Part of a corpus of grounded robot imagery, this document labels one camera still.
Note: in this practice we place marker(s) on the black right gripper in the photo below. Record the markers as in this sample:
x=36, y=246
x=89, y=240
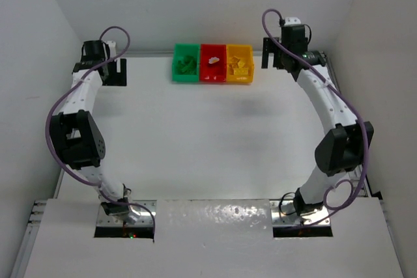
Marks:
x=269, y=43

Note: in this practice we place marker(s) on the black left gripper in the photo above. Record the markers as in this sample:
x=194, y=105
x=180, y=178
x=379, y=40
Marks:
x=115, y=79

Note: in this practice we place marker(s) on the yellow lego bricks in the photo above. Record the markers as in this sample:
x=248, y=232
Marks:
x=238, y=67

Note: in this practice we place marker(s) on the green lego brick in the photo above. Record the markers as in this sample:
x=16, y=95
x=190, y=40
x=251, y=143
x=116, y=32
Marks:
x=186, y=66

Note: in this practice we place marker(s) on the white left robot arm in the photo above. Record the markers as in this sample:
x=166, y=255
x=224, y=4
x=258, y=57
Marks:
x=75, y=136

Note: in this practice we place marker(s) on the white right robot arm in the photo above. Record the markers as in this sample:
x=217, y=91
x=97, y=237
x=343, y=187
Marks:
x=347, y=137

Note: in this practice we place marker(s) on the yellow plastic bin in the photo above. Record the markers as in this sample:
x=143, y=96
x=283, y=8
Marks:
x=243, y=52

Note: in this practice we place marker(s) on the red plastic bin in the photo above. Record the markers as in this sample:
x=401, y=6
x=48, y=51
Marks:
x=215, y=73

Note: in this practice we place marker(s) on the green plastic bin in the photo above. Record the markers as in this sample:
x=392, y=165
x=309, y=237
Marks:
x=180, y=50

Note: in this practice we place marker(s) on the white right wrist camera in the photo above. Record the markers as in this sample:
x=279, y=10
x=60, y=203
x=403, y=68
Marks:
x=292, y=21

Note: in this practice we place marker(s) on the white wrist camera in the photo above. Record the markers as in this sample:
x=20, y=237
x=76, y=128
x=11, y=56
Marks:
x=292, y=21
x=110, y=47

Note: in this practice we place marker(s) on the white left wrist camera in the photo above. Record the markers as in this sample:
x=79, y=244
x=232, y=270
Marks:
x=110, y=47

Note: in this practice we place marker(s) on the aluminium frame rail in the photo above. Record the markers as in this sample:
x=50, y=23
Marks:
x=358, y=174

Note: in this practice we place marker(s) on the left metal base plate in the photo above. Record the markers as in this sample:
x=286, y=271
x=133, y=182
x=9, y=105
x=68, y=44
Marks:
x=112, y=215

